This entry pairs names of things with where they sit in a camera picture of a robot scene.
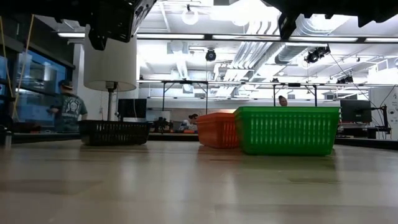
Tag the black plastic basket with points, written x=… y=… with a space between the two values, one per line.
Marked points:
x=115 y=133

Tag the orange plastic basket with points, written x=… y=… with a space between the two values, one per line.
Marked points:
x=217 y=130

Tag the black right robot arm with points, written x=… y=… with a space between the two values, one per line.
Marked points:
x=357 y=6

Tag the white shade wooden base lamp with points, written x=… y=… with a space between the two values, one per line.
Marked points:
x=112 y=68

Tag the black ceiling spotlight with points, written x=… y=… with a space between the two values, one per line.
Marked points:
x=211 y=55
x=315 y=55

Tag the person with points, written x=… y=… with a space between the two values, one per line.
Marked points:
x=68 y=109
x=190 y=123
x=282 y=101

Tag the black monitor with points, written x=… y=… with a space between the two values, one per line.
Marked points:
x=132 y=108
x=356 y=111

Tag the green plastic basket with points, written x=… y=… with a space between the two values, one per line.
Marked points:
x=287 y=132

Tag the black background frame stand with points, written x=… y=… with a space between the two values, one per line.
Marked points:
x=185 y=82
x=295 y=84

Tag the black aluminium table frame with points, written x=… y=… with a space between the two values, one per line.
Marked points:
x=174 y=137

